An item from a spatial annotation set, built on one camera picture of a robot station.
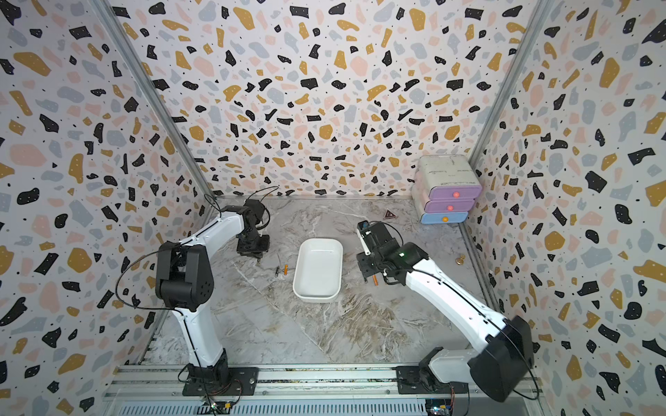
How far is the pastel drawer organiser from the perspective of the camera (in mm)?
995

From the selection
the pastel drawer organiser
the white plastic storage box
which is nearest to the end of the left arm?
the white plastic storage box

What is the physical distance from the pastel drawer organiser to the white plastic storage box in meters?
0.40

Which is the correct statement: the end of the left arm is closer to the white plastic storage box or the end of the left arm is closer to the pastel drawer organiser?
the white plastic storage box

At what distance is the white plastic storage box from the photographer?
93 centimetres
